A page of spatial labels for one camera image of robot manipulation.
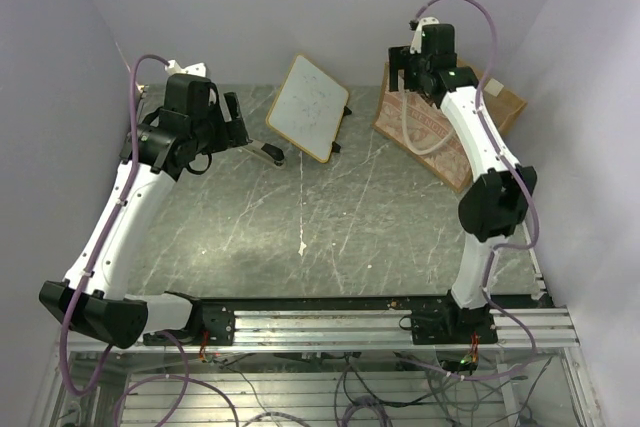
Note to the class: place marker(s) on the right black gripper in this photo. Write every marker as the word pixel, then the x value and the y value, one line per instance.
pixel 401 59

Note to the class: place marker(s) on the black and silver stapler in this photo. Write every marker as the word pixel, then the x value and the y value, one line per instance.
pixel 267 152

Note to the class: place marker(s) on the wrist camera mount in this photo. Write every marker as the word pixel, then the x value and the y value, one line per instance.
pixel 197 69
pixel 420 43

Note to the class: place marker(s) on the small yellow-framed whiteboard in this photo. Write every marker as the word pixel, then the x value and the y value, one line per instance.
pixel 308 109

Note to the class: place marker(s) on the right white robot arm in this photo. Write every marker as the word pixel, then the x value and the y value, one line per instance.
pixel 496 202

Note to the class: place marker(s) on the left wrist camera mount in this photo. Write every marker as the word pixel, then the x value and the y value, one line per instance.
pixel 197 69

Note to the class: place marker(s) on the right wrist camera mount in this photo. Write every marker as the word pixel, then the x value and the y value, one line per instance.
pixel 420 43

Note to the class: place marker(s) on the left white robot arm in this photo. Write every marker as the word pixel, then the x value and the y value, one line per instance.
pixel 194 119

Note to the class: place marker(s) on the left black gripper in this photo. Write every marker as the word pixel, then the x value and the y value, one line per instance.
pixel 231 133

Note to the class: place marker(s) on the aluminium mounting rail frame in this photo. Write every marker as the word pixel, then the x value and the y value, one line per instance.
pixel 411 360

